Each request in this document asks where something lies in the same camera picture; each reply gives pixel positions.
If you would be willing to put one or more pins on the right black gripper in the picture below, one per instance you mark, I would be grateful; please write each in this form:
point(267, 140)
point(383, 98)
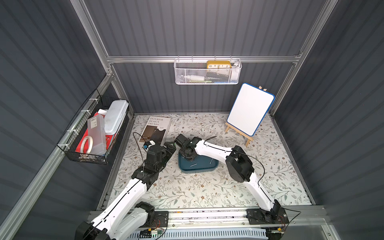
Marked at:
point(183, 144)

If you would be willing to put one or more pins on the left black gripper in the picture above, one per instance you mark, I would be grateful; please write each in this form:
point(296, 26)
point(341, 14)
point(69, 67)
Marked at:
point(167, 149)

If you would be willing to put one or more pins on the teal plastic storage tray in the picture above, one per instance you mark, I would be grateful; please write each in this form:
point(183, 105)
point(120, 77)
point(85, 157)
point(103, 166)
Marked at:
point(203, 164)

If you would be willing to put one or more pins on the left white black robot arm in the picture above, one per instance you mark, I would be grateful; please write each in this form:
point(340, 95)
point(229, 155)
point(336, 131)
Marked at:
point(120, 204)

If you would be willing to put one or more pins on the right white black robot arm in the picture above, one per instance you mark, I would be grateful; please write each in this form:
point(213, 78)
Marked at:
point(240, 168)

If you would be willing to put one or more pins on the red box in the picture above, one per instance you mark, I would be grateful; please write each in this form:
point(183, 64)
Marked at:
point(109, 138)

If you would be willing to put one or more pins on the interior design trends book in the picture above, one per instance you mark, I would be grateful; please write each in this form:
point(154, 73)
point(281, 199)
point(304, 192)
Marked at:
point(156, 130)

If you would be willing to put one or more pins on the white plastic case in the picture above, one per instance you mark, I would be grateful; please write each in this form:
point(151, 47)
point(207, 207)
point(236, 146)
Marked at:
point(114, 116)

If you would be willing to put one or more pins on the blue framed whiteboard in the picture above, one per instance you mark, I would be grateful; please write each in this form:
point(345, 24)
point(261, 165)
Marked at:
point(250, 109)

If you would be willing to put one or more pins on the translucent plastic container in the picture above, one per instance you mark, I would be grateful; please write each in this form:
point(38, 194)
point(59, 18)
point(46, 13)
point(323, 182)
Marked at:
point(96, 130)

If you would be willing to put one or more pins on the white tape roll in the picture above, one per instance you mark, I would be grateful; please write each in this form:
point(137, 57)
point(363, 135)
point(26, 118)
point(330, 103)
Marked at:
point(86, 145)

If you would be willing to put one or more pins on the yellow digital clock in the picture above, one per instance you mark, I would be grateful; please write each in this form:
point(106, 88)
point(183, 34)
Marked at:
point(215, 64)

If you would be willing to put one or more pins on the white wire wall basket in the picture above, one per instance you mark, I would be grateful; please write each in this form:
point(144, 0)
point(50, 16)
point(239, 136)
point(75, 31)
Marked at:
point(195, 72)

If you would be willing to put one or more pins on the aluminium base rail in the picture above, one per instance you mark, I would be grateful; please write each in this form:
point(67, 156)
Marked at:
point(298, 222)

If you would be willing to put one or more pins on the black wire side basket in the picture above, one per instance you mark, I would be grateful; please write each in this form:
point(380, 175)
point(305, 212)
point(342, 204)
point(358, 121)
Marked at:
point(68, 146)

